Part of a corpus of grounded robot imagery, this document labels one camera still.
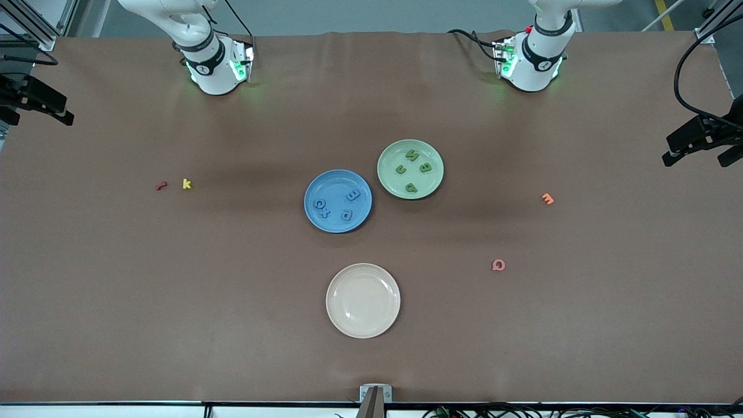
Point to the blue letter c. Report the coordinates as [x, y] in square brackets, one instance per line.
[315, 204]

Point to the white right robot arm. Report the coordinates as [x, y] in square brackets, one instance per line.
[212, 75]

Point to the aluminium frame post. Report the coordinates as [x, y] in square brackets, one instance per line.
[704, 36]
[46, 43]

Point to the beige plate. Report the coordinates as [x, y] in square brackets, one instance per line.
[363, 301]

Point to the green letter N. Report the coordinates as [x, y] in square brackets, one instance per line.
[412, 155]

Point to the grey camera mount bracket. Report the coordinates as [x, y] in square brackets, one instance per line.
[375, 400]

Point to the blue plate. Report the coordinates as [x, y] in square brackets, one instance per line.
[338, 188]

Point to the orange letter E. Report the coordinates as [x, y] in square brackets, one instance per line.
[547, 199]

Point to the pink letter Q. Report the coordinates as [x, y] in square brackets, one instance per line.
[494, 265]

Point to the blue letter E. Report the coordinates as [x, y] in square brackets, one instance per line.
[353, 195]

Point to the green plate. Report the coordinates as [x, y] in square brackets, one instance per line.
[410, 177]

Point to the brown table mat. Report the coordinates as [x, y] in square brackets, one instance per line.
[116, 319]

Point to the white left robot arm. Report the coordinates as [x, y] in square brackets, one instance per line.
[537, 72]

